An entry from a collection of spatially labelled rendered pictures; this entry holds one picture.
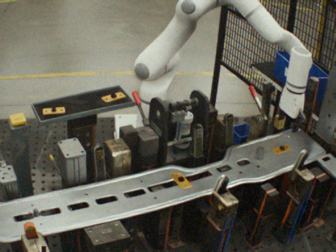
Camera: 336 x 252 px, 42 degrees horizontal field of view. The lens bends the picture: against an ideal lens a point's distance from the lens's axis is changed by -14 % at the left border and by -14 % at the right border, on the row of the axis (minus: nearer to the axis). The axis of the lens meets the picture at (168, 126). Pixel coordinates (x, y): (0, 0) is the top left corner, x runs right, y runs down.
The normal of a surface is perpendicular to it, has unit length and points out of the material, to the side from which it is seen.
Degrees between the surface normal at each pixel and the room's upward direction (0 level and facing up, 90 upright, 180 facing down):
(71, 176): 90
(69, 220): 0
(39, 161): 0
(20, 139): 90
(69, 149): 0
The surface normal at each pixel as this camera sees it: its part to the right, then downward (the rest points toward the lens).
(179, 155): 0.09, -0.84
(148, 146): 0.48, 0.50
